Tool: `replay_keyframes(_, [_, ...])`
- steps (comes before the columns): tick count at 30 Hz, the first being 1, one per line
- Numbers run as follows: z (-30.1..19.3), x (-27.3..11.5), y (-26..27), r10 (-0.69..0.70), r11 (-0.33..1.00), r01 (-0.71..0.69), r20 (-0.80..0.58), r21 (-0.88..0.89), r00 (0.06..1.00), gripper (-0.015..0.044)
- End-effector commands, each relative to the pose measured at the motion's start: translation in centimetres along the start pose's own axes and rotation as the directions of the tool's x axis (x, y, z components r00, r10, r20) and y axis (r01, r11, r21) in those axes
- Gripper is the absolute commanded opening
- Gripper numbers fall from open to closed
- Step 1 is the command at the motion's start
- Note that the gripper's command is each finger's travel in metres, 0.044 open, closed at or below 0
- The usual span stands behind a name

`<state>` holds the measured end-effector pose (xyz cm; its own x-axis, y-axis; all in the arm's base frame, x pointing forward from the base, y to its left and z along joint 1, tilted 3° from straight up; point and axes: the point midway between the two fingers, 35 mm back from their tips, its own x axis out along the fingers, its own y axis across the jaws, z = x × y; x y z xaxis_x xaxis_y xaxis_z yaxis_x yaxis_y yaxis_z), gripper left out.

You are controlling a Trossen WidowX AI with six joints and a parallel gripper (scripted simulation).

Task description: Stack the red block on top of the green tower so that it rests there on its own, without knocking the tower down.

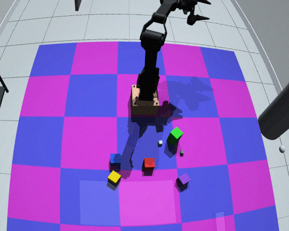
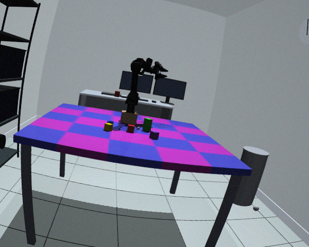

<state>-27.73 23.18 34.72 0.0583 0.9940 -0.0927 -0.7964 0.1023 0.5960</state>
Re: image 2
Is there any green block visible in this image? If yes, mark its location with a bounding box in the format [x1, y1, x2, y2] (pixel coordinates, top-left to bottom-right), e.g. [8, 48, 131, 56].
[143, 118, 152, 126]
[143, 124, 151, 131]

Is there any yellow cube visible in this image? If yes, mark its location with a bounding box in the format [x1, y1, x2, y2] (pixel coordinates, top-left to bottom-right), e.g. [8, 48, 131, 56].
[104, 123, 113, 131]

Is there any red block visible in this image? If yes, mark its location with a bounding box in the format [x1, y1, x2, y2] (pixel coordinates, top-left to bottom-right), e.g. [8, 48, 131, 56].
[127, 124, 134, 133]

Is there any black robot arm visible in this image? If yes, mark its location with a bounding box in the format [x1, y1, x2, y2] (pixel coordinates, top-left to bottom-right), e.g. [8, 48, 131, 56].
[125, 58, 160, 113]

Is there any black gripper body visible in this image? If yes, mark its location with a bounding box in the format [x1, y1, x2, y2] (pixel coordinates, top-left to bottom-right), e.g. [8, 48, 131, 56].
[149, 64, 161, 80]

